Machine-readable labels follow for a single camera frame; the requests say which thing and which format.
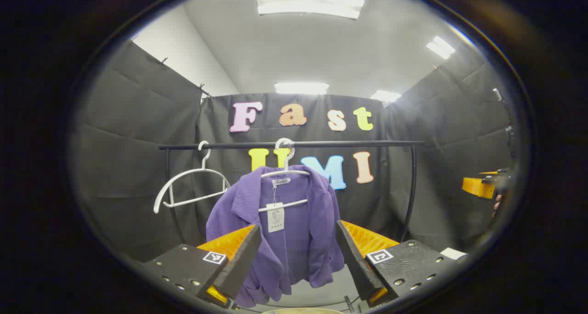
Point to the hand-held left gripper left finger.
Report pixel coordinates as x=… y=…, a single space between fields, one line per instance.
x=239 y=270

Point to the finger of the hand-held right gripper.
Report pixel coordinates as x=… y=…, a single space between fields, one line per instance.
x=475 y=186

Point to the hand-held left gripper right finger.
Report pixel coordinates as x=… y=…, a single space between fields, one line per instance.
x=356 y=268

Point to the purple knit cardigan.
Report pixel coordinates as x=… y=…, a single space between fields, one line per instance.
x=303 y=231

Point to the white plastic clothes hanger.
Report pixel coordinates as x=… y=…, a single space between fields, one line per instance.
x=285 y=164
x=171 y=194

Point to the black metal clothes rack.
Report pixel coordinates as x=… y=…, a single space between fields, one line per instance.
x=349 y=144

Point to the small white paper sheet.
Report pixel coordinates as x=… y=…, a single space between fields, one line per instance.
x=454 y=253

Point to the black backdrop cloth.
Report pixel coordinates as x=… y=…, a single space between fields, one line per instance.
x=138 y=134

